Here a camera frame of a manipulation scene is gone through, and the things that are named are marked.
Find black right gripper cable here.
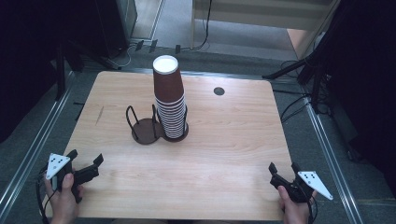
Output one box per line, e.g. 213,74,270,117
307,195,319,224

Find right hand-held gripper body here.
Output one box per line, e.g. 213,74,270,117
269,170,333,204

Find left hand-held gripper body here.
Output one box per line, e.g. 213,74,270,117
46,152,101,204

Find metal floor rail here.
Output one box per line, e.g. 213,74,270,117
303,96,366,224
0,70,77,208

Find person's right hand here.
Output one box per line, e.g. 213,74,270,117
277,185,318,224

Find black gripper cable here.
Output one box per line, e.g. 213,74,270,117
307,195,319,224
35,166,59,224

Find person's left hand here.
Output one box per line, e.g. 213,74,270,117
44,173,84,224

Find dark wire cup holder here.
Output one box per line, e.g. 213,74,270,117
125,104,190,146

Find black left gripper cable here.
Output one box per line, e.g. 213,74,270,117
35,166,59,224

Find stack of brown paper cups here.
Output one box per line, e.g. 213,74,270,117
152,54,188,140

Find black hanging cable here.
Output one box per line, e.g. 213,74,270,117
180,0,213,51

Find dark cabinet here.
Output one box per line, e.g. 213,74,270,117
92,0,138,59

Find black metal stand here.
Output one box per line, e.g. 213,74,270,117
55,39,122,101

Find black floor cables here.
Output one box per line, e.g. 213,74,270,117
272,60,314,123

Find black tripod stand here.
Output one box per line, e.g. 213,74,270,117
262,0,359,115

